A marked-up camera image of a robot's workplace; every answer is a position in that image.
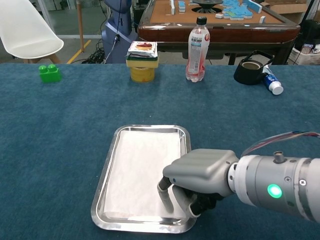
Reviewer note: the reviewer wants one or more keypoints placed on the green toy building block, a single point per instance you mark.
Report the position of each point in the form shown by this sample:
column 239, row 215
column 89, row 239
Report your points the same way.
column 51, row 75

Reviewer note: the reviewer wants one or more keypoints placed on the black mahjong table dome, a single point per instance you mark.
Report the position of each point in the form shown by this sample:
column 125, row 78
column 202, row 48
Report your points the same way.
column 206, row 3

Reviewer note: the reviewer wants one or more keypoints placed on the blue felt table cover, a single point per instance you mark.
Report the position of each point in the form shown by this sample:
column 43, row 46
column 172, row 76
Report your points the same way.
column 50, row 150

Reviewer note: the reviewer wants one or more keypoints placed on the white plastic chair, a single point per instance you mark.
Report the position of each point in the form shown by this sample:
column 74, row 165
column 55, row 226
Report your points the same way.
column 25, row 30

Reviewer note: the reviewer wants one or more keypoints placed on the yellow tape roll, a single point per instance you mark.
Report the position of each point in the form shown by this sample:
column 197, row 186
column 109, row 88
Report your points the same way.
column 142, row 75

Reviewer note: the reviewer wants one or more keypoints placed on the stainless steel tray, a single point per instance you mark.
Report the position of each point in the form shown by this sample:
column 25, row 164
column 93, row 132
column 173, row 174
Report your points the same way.
column 150, row 226

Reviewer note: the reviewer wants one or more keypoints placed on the blue mahjong tile pile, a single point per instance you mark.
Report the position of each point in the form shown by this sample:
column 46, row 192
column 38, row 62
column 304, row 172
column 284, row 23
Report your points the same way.
column 236, row 11

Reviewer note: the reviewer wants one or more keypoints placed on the white storage box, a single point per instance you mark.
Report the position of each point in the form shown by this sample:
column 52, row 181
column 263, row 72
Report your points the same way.
column 306, row 53

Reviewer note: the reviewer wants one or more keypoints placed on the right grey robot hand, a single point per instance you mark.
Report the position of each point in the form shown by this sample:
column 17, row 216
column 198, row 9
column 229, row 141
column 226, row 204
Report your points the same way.
column 202, row 170

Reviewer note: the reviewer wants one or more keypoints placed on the upright blue mahjong tile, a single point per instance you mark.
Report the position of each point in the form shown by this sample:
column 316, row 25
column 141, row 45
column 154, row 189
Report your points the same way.
column 172, row 6

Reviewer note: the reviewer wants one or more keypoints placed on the brown mahjong table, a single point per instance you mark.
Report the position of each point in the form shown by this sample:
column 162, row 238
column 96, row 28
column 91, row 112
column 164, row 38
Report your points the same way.
column 225, row 32

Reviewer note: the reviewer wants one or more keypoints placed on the cardboard box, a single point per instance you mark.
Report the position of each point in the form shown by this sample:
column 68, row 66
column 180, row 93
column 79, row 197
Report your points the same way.
column 287, row 8

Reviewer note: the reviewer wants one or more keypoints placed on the pink drink bottle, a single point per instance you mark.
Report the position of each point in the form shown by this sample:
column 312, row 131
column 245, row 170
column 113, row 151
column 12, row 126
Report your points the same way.
column 197, row 50

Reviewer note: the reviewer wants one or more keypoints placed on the white mahjong tile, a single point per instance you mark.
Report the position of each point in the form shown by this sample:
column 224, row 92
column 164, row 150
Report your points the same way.
column 262, row 19
column 219, row 16

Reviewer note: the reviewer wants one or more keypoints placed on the blue mahjong tile row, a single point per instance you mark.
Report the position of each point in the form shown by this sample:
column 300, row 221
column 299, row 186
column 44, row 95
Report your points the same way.
column 253, row 5

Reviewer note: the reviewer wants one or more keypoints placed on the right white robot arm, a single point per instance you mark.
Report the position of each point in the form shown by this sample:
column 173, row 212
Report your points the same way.
column 262, row 182

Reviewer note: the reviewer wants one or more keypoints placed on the blue mahjong tile stack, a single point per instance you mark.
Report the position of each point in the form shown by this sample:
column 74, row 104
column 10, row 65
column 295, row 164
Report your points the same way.
column 181, row 6

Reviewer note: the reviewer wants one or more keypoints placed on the white paper sheet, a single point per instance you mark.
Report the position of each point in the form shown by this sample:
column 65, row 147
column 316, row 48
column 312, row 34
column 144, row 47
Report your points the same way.
column 140, row 170

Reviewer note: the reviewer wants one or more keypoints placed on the blue white toothpaste tube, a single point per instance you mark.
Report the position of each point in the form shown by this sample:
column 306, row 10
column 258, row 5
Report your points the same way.
column 271, row 81

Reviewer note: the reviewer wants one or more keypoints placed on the yellow green sponge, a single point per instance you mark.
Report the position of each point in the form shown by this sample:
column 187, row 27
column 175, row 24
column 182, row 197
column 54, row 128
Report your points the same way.
column 142, row 63

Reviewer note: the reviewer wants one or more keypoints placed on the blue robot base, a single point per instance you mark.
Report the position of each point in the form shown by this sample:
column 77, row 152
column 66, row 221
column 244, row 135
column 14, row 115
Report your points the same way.
column 111, row 37

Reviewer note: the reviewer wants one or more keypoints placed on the black tape roll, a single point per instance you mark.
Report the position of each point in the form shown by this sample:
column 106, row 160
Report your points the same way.
column 246, row 76

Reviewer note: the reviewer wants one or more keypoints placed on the wooden pole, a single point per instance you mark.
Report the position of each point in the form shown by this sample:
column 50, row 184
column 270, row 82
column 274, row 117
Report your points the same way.
column 80, row 25

